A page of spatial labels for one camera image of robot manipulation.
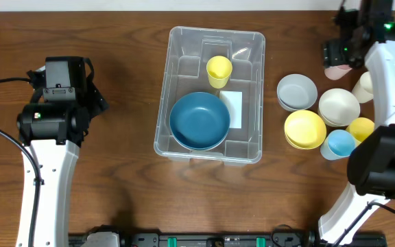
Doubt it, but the dark blue bowl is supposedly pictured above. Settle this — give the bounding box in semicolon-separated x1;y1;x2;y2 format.
169;92;230;150

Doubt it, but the yellow small bowl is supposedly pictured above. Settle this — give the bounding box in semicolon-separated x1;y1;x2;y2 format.
284;110;327;150

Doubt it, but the clear plastic storage bin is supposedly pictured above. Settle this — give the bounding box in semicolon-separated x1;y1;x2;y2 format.
154;26;265;165

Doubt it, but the yellow cup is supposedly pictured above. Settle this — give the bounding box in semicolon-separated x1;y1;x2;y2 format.
346;117;374;146
206;56;232;89

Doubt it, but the cream cup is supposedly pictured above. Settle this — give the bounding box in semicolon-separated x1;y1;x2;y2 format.
352;71;374;104

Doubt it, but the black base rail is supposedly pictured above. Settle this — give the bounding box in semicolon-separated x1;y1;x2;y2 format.
69;226;389;247

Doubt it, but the light blue cup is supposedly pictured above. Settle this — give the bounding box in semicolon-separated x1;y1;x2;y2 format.
320;130;356;161

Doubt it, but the white label in bin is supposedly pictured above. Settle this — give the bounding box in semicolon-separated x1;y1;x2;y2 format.
219;91;243;129

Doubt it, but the pink cup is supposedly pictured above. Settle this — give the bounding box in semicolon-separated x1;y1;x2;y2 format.
324;64;352;80

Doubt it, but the grey small bowl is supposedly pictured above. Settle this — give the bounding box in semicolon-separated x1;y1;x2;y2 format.
276;74;318;112

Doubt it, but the white small bowl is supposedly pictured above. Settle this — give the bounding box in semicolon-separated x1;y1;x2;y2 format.
318;89;361;127

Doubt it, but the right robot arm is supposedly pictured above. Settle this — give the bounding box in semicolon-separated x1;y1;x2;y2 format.
306;0;395;246

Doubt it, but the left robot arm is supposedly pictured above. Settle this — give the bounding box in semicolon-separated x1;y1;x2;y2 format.
16;56;109;246

